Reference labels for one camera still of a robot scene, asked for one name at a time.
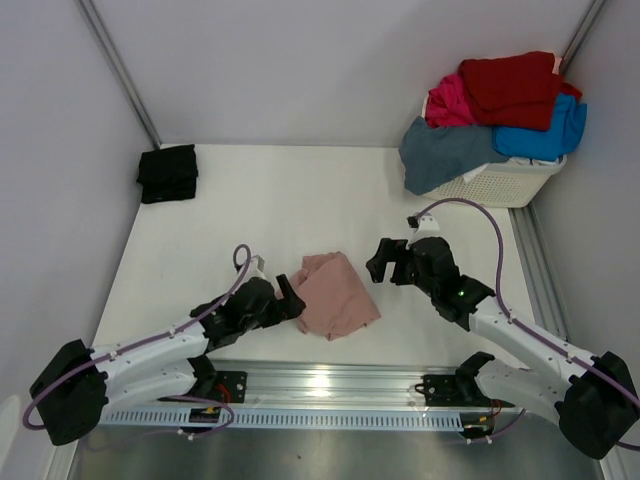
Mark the pink t shirt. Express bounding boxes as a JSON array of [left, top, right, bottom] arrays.
[[290, 252, 381, 341]]

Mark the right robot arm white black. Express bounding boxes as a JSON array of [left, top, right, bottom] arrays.
[[366, 237, 639, 460]]

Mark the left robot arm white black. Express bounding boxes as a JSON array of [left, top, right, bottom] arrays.
[[29, 275, 306, 446]]

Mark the grey blue t shirt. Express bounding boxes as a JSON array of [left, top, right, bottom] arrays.
[[398, 117, 510, 195]]

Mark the white laundry basket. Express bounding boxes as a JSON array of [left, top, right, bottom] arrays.
[[425, 155, 568, 208]]

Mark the white t shirt in basket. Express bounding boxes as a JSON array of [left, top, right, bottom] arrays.
[[509, 155, 566, 167]]

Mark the magenta t shirt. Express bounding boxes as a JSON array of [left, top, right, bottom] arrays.
[[424, 73, 479, 128]]

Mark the folded black t shirt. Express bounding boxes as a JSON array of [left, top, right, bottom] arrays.
[[136, 144, 199, 204]]

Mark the bright blue t shirt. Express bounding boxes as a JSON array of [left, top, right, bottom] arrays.
[[490, 92, 588, 162]]

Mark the dark red t shirt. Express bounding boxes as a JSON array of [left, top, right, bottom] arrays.
[[458, 51, 582, 131]]

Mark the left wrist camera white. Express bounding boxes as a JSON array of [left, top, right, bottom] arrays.
[[247, 255, 266, 279]]

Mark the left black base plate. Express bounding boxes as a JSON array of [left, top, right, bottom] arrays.
[[205, 371, 248, 404]]

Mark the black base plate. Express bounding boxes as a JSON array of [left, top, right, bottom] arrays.
[[205, 371, 248, 404], [413, 374, 492, 407]]

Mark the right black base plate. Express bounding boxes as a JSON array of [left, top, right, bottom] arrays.
[[413, 374, 492, 407]]

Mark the white slotted cable duct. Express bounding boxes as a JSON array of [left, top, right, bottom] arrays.
[[100, 406, 463, 432]]

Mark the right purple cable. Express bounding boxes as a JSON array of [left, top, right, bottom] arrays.
[[407, 197, 640, 449]]

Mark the purple cable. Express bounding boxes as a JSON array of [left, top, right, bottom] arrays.
[[407, 197, 640, 449], [22, 243, 253, 441]]

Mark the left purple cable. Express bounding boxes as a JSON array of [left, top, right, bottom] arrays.
[[22, 243, 253, 441]]

